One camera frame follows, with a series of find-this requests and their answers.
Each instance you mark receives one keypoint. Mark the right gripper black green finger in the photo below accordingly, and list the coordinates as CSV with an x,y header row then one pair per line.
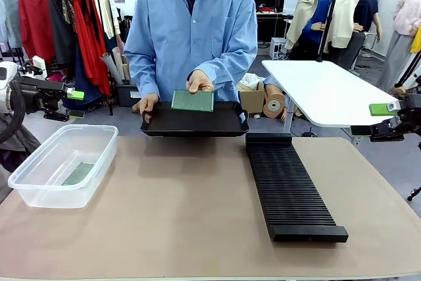
x,y
378,132
381,109

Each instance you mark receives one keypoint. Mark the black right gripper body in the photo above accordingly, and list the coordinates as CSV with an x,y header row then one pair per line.
x,y
412,110

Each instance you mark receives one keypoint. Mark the dark grey cloth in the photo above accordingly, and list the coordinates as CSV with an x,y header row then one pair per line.
x,y
16,149

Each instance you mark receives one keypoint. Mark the black tripod pole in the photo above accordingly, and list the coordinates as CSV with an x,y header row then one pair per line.
x,y
329,21

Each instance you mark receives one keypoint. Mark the black hanging garment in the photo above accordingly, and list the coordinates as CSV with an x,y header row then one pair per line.
x,y
60,37

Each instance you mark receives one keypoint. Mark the mannequin beige jacket blue shirt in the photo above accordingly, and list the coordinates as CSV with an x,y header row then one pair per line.
x,y
307,1

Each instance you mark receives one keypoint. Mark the person in blue shirt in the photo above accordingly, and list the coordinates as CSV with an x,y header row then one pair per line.
x,y
184,31

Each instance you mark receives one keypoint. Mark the person's right forearm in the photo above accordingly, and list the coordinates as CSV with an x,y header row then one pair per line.
x,y
143,80

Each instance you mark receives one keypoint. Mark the black tripod leg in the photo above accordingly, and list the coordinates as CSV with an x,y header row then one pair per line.
x,y
415,193

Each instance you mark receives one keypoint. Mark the white table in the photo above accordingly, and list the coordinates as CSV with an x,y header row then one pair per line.
x,y
329,90

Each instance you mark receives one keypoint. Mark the black plastic tray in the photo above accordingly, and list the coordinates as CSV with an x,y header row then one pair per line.
x,y
194,123

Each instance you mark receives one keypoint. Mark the navy hanging garment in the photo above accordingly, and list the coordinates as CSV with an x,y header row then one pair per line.
x,y
84,87

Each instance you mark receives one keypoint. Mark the mannequin pink top grey skirt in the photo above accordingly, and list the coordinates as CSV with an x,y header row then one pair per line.
x,y
404,14

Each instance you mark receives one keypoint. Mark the dark plastic bin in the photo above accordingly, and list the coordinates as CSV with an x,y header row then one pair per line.
x,y
126,96

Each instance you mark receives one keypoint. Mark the person's left forearm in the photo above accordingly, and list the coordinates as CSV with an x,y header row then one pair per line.
x,y
230,67

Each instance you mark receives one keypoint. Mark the brown cardboard spool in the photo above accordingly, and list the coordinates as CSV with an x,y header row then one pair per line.
x,y
273,106

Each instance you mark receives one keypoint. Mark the mannequin cream jacket navy shirt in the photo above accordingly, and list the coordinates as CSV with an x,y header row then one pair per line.
x,y
343,14

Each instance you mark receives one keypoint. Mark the left gripper black green finger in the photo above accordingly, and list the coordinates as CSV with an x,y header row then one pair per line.
x,y
76,95
77,114

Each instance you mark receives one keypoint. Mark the white crate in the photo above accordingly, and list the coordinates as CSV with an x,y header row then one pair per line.
x,y
278,47

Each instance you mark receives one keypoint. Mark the person's left hand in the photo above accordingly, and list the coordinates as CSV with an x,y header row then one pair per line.
x,y
199,81

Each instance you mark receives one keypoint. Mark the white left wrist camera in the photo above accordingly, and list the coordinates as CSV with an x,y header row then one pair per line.
x,y
39,67

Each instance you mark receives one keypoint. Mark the tilted grey paper roll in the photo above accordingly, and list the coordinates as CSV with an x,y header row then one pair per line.
x,y
111,68

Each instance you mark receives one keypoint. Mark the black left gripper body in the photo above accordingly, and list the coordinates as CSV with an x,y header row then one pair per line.
x,y
36,91

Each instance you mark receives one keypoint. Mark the black slotted PCB rack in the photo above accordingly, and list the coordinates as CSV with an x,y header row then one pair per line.
x,y
289,208

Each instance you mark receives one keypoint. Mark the red dress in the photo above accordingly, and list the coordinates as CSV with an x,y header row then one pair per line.
x,y
87,47

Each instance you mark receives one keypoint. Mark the clear plastic storage box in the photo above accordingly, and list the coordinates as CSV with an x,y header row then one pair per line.
x,y
105,149

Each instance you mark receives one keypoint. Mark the cream hanging garment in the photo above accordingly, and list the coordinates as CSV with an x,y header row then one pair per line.
x,y
105,11

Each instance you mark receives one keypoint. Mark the red shirt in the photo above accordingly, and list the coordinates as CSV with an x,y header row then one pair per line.
x,y
36,24

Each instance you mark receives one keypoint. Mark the light grey hanging garment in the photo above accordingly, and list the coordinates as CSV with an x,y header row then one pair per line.
x,y
11,14

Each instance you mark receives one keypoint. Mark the cardboard box with white cloth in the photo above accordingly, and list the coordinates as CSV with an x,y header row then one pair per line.
x,y
251,101

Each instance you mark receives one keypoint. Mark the person's right hand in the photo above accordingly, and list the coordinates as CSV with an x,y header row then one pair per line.
x,y
148,103

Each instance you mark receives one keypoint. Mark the beige paper roll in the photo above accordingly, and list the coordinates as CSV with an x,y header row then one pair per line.
x,y
119,62

